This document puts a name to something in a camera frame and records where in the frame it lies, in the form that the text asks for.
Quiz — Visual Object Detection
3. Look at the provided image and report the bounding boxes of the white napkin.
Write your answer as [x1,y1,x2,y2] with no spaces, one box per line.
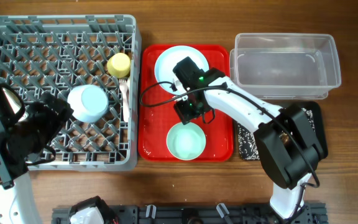
[172,93,188,101]

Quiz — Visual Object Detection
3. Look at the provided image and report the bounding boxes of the light blue small bowl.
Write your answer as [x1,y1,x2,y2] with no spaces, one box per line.
[67,85,109,123]

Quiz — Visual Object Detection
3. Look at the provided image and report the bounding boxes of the red plastic tray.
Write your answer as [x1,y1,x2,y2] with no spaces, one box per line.
[138,44,234,162]

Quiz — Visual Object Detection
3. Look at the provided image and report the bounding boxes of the light blue plate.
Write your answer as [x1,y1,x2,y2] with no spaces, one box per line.
[154,45,209,95]

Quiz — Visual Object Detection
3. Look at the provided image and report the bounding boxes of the green bowl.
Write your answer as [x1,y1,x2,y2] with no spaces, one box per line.
[166,123,206,161]

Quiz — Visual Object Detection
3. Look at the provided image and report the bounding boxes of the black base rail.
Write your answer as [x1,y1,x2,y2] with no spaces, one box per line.
[52,196,329,224]

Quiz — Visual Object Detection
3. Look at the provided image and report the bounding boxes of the grey dishwasher rack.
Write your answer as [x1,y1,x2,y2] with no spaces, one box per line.
[0,14,142,172]

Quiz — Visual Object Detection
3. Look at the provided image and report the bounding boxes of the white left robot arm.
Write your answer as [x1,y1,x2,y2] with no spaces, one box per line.
[0,83,73,223]

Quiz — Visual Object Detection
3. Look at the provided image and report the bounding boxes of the yellow plastic cup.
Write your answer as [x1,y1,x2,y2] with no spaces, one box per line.
[106,53,131,78]

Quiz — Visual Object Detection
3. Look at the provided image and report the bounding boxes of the black waste tray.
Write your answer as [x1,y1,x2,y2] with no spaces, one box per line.
[234,101,328,161]

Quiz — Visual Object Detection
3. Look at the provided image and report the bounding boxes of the white plastic spoon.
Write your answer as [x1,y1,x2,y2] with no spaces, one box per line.
[127,77,131,94]

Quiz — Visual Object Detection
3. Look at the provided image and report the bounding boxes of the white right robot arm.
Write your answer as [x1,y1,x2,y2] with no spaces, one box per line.
[173,68,328,220]

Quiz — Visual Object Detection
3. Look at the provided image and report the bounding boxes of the rice and food scraps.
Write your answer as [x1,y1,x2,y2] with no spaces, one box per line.
[236,108,317,161]

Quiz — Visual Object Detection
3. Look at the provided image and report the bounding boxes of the white plastic fork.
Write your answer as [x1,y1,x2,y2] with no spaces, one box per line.
[119,78,129,123]

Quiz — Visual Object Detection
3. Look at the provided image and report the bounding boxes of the clear plastic bin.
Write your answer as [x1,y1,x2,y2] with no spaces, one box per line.
[230,33,342,100]

